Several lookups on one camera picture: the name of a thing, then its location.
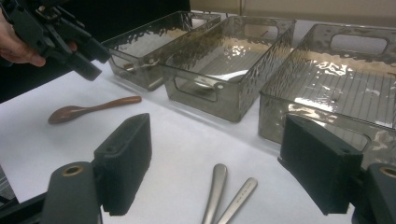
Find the metal fork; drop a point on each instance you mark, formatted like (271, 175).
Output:
(238, 199)

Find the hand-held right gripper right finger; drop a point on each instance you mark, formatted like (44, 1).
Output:
(320, 165)

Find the white table sheet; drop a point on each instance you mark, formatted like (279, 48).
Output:
(186, 140)

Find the white chopstick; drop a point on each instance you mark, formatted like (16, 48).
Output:
(156, 83)

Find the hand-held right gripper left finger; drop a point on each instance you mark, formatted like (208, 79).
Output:
(124, 165)

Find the brown wooden spoon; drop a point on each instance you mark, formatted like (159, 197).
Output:
(71, 112)

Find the dark curtain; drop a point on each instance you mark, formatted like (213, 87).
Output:
(140, 12)

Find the white ceramic spoon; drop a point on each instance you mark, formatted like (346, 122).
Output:
(230, 75)

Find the smoky clear plastic bin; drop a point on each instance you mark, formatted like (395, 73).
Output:
(336, 84)
(146, 40)
(230, 102)

